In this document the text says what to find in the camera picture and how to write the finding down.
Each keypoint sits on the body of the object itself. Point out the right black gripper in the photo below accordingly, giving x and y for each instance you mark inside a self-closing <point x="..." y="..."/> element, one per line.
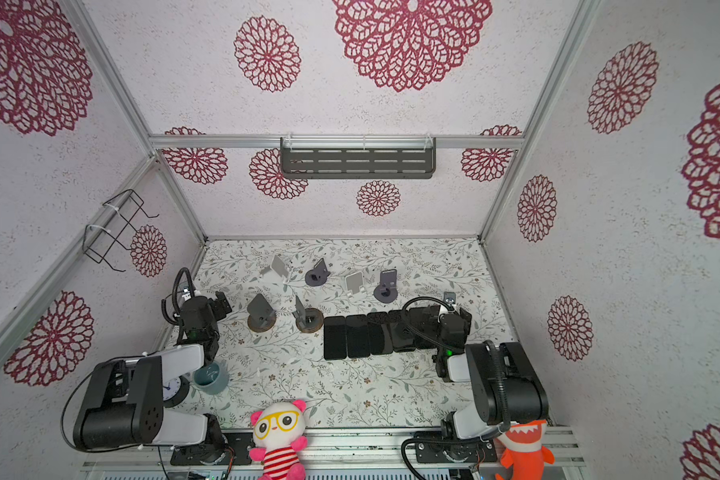
<point x="439" y="318"/>

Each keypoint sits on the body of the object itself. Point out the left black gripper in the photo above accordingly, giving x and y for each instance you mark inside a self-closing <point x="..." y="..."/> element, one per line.
<point x="219" y="305"/>

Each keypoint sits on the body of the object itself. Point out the black phone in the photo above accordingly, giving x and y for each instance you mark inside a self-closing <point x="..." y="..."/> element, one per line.
<point x="403" y="340"/>
<point x="357" y="336"/>
<point x="416" y="316"/>
<point x="380" y="341"/>

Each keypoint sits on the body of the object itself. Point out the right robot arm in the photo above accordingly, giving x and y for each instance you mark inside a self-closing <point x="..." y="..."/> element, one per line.
<point x="509" y="406"/>

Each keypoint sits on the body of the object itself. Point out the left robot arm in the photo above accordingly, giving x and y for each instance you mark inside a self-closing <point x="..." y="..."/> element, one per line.
<point x="131" y="401"/>

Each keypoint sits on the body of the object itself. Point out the white phone stand back left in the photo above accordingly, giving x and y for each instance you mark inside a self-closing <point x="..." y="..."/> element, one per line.
<point x="276" y="271"/>

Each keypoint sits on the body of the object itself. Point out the purple round phone stand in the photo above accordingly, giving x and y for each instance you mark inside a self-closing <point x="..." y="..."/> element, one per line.
<point x="386" y="290"/>

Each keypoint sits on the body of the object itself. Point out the round wooden phone stand centre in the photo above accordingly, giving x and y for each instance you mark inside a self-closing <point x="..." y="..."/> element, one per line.
<point x="307" y="319"/>

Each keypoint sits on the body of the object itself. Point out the grey round phone stand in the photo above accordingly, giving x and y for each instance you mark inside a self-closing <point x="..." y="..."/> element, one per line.
<point x="318" y="275"/>

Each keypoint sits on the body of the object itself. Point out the white folding phone stand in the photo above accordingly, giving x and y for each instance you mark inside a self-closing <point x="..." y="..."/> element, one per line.
<point x="354" y="283"/>

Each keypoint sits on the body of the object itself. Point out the teal ceramic cup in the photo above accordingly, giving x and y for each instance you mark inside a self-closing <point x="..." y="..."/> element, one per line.
<point x="212" y="379"/>

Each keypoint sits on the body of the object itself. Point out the small round clock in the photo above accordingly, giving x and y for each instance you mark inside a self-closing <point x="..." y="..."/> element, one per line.
<point x="175" y="391"/>

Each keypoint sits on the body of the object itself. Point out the white pink plush doll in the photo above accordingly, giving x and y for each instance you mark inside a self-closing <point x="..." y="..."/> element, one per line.
<point x="279" y="437"/>

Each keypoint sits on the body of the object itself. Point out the red shark plush toy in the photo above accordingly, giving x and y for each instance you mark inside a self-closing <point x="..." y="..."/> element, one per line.
<point x="524" y="454"/>

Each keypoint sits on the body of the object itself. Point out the black wire wall rack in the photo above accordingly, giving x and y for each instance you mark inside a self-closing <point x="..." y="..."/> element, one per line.
<point x="102" y="236"/>

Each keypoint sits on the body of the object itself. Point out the grey wall shelf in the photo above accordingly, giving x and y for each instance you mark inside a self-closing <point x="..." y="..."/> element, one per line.
<point x="362" y="159"/>

